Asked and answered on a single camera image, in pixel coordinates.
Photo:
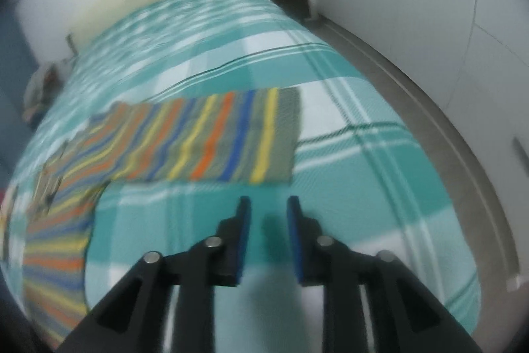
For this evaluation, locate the pile of clothes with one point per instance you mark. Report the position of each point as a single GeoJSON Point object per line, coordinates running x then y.
{"type": "Point", "coordinates": [45, 88]}

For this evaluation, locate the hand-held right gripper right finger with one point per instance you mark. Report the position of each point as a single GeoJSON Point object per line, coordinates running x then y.
{"type": "Point", "coordinates": [296, 241]}

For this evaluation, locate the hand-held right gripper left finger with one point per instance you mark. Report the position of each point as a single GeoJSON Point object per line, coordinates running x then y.
{"type": "Point", "coordinates": [244, 237]}

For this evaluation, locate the multicolour striped garment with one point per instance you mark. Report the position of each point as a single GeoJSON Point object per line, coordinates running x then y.
{"type": "Point", "coordinates": [198, 138]}

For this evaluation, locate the folded cream cloth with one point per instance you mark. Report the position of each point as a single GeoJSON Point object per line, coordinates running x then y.
{"type": "Point", "coordinates": [48, 183]}

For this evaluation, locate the teal checked bed blanket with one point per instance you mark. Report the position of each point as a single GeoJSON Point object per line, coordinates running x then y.
{"type": "Point", "coordinates": [351, 187]}

